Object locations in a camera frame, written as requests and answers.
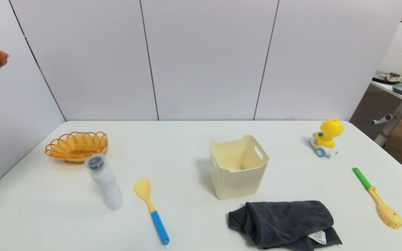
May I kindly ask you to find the yellow woven oval basket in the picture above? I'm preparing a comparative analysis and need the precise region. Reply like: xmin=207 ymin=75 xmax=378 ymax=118
xmin=45 ymin=131 xmax=108 ymax=163

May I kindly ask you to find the white plastic bottle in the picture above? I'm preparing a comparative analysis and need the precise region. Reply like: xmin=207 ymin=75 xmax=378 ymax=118
xmin=84 ymin=154 xmax=124 ymax=211

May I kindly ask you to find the cream plastic storage box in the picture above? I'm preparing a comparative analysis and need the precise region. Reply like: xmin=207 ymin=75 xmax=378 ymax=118
xmin=209 ymin=135 xmax=270 ymax=200

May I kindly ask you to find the dark grey towel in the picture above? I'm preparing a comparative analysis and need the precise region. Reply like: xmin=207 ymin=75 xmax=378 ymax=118
xmin=228 ymin=200 xmax=342 ymax=251

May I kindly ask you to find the yellow dinosaur toy car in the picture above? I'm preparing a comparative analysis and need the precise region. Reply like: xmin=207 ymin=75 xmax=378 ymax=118
xmin=310 ymin=119 xmax=345 ymax=158

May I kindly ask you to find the dark plate with food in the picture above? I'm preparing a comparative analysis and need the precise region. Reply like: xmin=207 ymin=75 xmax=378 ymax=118
xmin=373 ymin=71 xmax=402 ymax=85

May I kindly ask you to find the yellow spoon with blue handle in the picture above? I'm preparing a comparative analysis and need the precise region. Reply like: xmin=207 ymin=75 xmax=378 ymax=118
xmin=134 ymin=178 xmax=170 ymax=245

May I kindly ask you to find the white table crank handle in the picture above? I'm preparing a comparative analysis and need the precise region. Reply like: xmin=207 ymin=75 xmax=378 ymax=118
xmin=371 ymin=113 xmax=396 ymax=126

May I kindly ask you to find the yellow pasta spoon green handle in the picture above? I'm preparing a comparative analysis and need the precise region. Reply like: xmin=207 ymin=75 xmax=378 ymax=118
xmin=352 ymin=167 xmax=402 ymax=229

